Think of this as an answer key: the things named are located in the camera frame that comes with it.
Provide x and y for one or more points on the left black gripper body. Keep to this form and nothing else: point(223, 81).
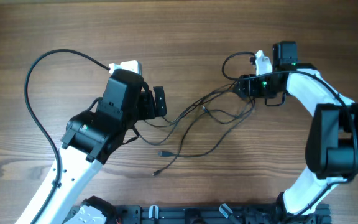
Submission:
point(146, 111)

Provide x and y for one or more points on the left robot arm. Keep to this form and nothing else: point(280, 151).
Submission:
point(90, 138)

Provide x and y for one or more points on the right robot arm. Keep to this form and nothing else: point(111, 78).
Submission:
point(331, 151)

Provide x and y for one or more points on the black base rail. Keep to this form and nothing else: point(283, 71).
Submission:
point(96, 210)

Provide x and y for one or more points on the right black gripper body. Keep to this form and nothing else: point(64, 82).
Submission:
point(257, 86)

